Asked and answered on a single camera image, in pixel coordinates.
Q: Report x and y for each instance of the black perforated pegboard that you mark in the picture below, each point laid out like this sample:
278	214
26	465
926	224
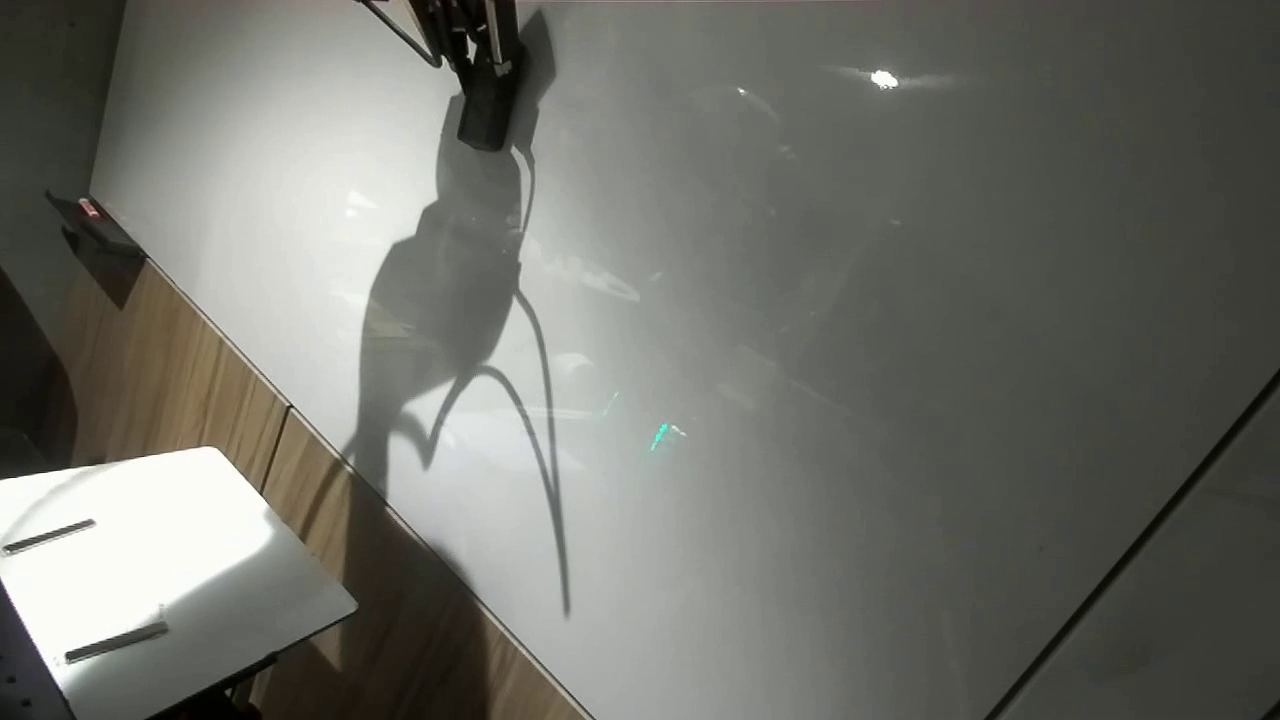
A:
26	664

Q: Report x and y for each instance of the dark whiteboard eraser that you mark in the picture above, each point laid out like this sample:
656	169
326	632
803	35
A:
99	224

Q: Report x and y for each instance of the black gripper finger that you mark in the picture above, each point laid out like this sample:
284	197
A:
448	35
496	35

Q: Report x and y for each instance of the adjoining whiteboard panel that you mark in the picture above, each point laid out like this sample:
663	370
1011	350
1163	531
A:
1173	601

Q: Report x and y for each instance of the small white metal board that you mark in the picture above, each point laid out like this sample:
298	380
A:
174	574

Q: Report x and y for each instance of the large wall whiteboard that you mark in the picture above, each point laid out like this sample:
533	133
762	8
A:
803	372

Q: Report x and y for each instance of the black foam whiteboard duster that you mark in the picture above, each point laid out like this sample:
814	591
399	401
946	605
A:
491	113

